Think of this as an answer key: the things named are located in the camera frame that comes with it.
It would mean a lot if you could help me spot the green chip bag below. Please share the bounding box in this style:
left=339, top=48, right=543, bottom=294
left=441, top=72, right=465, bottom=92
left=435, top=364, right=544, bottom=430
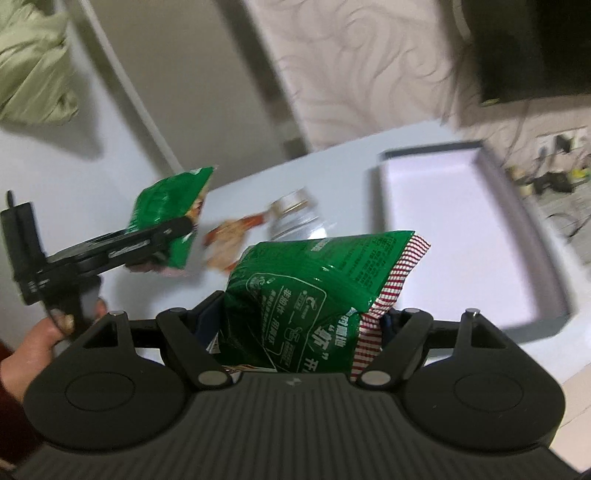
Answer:
left=217, top=231, right=430, bottom=380
left=126, top=166, right=215, bottom=270

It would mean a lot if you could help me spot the person's left hand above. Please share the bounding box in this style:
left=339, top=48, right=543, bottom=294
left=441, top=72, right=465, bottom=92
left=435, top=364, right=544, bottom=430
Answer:
left=1, top=309, right=74, bottom=404

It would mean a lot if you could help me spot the peanut snack packet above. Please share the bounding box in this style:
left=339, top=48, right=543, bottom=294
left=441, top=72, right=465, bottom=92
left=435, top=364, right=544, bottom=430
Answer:
left=204, top=213, right=266, bottom=274

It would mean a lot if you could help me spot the clear white snack packet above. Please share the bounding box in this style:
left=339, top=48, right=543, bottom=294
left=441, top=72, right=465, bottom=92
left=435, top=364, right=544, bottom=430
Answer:
left=267, top=188, right=334, bottom=242

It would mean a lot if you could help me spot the black tray with white liner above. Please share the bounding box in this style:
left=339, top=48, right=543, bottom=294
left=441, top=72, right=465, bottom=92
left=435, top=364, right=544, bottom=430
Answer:
left=379, top=141, right=573, bottom=343

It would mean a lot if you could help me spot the green cloth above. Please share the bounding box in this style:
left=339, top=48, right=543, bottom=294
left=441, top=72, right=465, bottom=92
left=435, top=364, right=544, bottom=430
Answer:
left=1, top=1, right=78, bottom=125

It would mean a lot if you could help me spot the white wall socket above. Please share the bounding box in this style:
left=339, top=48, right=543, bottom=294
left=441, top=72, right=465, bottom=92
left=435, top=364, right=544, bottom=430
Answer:
left=534, top=126, right=590, bottom=159

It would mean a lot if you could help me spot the black wall television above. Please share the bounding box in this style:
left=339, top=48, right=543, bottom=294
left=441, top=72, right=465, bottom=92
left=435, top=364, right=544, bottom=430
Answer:
left=456, top=0, right=590, bottom=104

